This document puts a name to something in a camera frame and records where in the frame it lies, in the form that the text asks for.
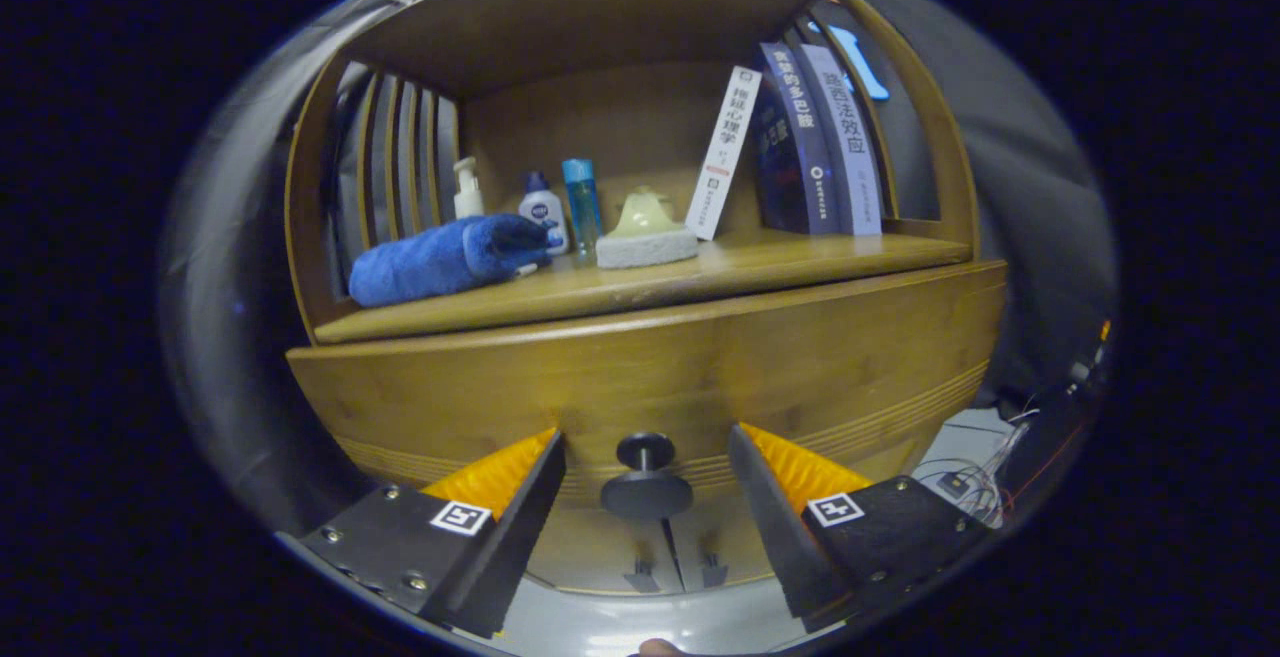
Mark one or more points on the dark blue book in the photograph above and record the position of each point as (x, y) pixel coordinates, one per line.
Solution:
(800, 137)

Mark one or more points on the white book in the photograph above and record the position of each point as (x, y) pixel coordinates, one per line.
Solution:
(722, 152)

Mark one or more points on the white pump bottle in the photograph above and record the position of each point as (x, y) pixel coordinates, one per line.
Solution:
(468, 197)

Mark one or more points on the white bottle with blue cap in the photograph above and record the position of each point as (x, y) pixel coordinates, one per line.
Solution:
(545, 217)

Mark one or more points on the blue folded towel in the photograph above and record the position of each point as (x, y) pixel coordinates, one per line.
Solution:
(430, 262)

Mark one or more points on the black equipment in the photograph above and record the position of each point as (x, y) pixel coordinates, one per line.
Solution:
(1050, 437)

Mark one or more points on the wooden cabinet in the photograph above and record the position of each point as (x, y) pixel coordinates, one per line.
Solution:
(600, 17)

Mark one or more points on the green sponge brush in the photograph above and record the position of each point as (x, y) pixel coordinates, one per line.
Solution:
(645, 247)

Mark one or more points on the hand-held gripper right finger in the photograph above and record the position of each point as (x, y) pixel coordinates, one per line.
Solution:
(785, 537)

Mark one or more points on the clear blue bottle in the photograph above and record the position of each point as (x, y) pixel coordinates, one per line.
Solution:
(582, 202)

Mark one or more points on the light purple book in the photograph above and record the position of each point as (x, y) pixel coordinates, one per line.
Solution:
(850, 137)

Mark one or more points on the wooden countertop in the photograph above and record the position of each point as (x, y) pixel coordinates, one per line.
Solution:
(700, 272)

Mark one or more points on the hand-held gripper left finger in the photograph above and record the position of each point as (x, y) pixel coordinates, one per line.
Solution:
(515, 537)

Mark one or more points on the wooden cabinet door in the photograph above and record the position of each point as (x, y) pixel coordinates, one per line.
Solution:
(590, 557)
(715, 542)

